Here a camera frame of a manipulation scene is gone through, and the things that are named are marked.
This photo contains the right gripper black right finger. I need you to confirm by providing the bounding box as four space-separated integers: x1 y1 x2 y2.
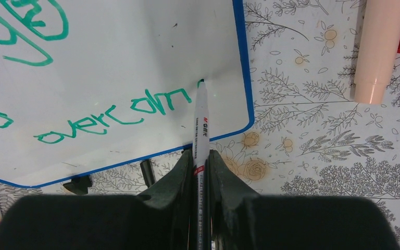
208 150 400 249

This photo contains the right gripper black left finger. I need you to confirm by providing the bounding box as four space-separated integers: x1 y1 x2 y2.
0 150 193 249

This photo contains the green whiteboard marker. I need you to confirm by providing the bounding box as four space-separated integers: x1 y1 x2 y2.
189 79 211 249

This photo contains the blue framed whiteboard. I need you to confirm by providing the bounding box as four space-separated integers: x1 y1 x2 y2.
0 1 254 188

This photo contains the black whiteboard marker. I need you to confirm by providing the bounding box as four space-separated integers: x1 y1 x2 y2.
140 159 156 188

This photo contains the floral table mat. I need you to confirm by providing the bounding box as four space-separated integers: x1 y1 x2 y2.
0 1 400 245

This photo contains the pink toy microphone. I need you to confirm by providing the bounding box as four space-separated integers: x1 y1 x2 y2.
354 0 400 104

